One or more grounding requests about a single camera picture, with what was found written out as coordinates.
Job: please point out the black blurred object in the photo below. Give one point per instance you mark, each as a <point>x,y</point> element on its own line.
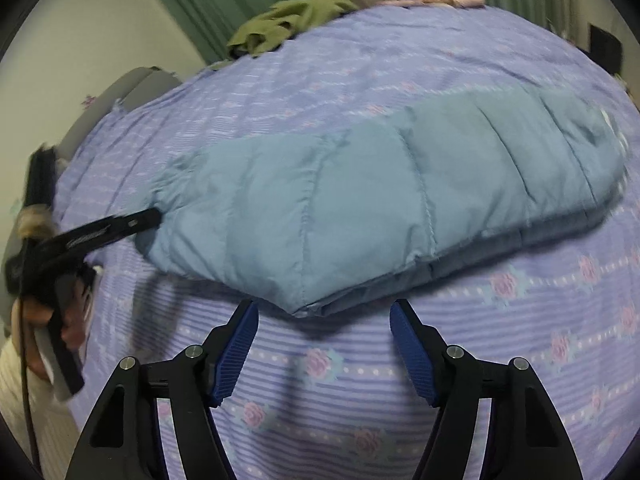
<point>41,175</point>

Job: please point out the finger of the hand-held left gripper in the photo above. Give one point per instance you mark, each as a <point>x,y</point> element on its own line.
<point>115,227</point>

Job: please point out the tan fuzzy object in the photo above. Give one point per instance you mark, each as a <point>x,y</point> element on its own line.
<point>35,225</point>

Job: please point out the person's left forearm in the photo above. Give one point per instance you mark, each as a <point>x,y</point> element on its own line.
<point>11,400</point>

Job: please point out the grey padded headboard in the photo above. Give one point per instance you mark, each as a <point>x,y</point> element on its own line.
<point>125,85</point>

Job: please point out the person's left hand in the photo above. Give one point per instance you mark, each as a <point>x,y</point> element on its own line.
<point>76,322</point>

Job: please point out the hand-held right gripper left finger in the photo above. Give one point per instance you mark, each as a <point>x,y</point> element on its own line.
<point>237,350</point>

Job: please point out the olive green cloth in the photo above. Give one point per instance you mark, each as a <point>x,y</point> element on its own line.
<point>285,20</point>

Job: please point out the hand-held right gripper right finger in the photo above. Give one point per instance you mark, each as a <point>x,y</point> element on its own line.
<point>411,350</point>

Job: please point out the purple floral bed sheet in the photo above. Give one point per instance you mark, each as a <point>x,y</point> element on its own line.
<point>350,80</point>

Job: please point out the light blue puffer jacket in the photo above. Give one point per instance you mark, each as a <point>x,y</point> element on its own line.
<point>350,210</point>

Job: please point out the black box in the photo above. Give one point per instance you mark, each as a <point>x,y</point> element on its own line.
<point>605,47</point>

